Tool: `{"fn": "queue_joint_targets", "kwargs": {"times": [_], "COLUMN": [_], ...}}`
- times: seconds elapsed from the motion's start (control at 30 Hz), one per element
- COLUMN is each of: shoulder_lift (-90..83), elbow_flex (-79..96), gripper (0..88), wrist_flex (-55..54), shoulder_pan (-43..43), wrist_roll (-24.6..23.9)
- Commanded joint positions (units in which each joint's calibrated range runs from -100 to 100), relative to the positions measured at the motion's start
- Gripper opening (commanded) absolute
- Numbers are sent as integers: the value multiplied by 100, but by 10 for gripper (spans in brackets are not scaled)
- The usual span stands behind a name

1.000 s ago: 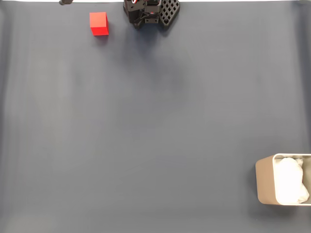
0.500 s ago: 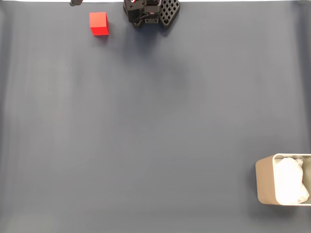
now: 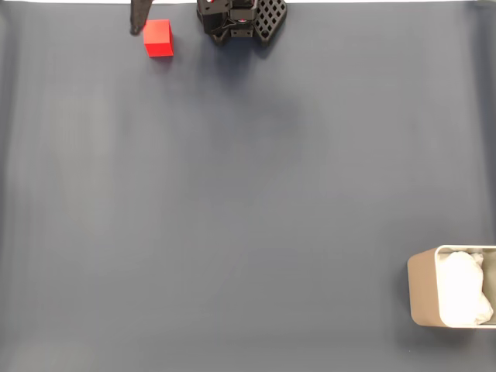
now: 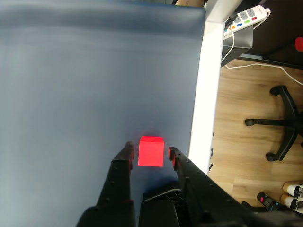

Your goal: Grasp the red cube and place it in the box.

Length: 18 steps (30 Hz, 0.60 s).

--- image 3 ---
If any blue table mat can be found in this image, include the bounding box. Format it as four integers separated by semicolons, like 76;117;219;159
0;2;496;372

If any white crumpled paper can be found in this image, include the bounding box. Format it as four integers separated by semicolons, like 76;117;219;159
440;250;495;327

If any tan open box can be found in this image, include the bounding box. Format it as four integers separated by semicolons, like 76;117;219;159
406;244;496;330

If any red cube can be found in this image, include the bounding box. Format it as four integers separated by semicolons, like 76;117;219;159
142;19;174;59

